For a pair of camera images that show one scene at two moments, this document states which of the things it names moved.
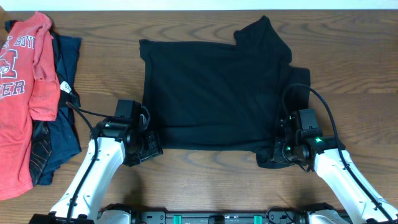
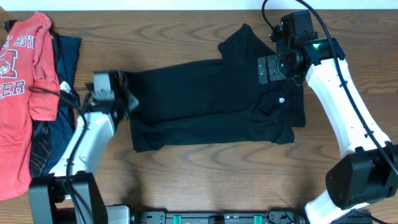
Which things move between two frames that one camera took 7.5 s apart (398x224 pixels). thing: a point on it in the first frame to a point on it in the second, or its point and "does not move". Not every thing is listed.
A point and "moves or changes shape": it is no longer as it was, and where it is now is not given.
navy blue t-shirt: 63,132 does not move
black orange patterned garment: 40,149 does not move
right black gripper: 277,155 to 273,74
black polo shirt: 221,96 moves or changes shape
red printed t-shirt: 29,89 does not move
